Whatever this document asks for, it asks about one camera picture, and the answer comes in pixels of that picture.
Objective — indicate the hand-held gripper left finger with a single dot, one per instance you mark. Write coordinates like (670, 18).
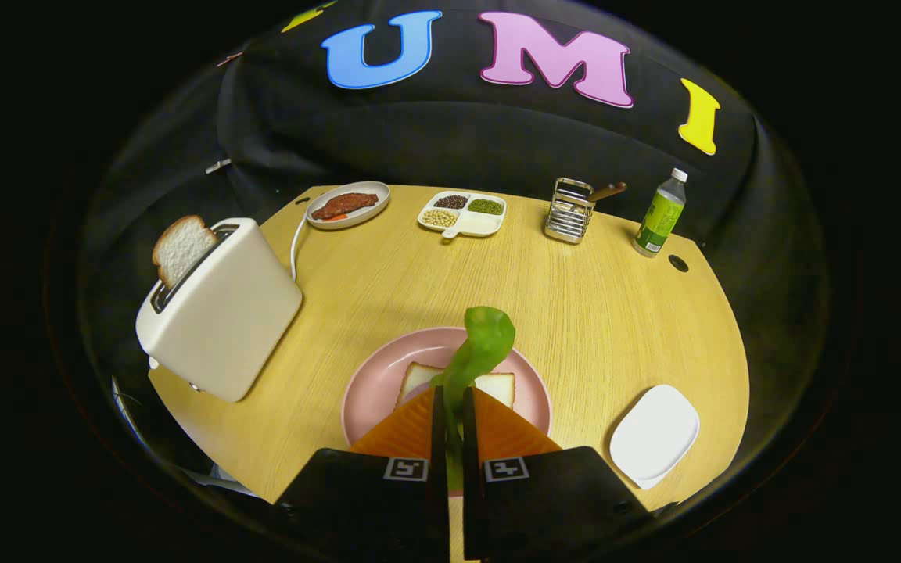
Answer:
(439, 430)

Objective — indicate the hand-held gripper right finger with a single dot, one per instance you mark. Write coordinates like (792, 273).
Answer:
(468, 438)

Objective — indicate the green lettuce leaf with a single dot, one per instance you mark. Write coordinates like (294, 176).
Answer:
(486, 344)

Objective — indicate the thick bread slice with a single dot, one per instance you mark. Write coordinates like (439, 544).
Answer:
(181, 246)

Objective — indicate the bread slice with pink topping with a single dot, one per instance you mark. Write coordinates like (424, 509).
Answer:
(415, 379)

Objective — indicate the pink round plate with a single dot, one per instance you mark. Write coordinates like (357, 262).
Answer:
(372, 383)

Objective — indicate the small white plate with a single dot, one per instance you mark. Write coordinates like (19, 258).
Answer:
(654, 434)

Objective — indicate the white divided dish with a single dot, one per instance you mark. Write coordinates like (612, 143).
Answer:
(482, 225)

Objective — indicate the yellow beans pile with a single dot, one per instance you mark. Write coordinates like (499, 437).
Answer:
(439, 218)

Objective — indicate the grey oval plate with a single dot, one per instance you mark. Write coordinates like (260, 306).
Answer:
(353, 220)

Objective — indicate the green beans pile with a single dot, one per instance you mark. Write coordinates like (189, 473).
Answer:
(486, 206)

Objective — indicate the dark red beans pile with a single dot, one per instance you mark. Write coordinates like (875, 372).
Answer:
(451, 202)

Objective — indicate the orange food slice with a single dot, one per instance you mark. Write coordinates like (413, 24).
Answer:
(333, 217)

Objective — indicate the white toaster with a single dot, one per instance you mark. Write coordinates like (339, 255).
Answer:
(231, 313)

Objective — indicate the red-brown meat slice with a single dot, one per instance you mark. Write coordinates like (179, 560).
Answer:
(345, 205)

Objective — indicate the green label plastic bottle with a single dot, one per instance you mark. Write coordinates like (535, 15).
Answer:
(660, 219)

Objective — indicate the black backdrop cloth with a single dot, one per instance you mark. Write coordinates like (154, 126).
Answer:
(497, 141)

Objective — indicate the white clip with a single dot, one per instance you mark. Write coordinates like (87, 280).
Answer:
(217, 166)

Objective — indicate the red clip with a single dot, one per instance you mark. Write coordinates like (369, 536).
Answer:
(229, 59)

